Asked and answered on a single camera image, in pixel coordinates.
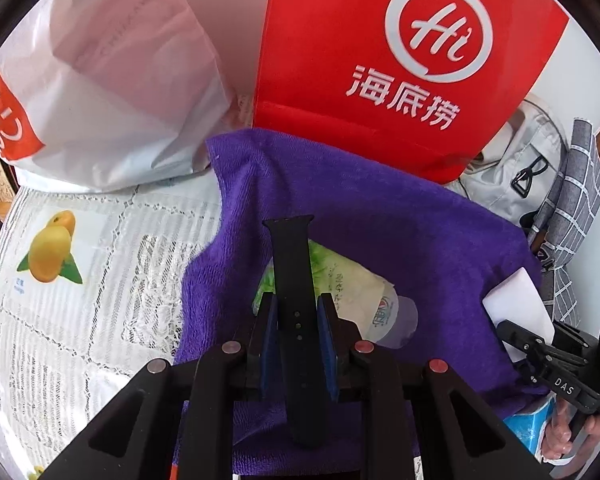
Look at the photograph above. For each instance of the white packet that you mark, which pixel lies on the white packet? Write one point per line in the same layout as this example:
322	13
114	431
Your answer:
517	300

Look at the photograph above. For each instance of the grey checked cloth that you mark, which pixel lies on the grey checked cloth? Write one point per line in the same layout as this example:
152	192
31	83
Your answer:
575	200

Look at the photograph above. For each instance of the white plastic shopping bag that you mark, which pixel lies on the white plastic shopping bag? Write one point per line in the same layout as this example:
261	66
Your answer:
105	110

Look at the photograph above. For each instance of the person's right hand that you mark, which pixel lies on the person's right hand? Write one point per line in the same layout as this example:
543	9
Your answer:
597	434

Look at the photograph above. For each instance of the red paper bag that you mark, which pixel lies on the red paper bag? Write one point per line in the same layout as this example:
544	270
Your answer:
330	60

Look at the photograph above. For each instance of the green edged clear packet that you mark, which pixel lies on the green edged clear packet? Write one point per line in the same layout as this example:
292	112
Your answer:
360	300

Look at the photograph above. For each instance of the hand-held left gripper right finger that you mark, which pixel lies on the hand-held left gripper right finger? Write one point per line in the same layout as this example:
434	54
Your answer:
327	347

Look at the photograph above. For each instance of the purple towel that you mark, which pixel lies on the purple towel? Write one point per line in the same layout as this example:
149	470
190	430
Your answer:
380	210

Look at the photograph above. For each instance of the grey backpack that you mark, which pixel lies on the grey backpack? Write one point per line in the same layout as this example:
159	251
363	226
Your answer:
510	160

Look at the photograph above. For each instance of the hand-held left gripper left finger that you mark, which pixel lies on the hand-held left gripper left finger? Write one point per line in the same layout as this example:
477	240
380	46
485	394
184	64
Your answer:
269	345

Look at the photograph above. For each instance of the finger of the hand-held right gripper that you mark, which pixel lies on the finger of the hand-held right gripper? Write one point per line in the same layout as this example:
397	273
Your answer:
572	337
525	341

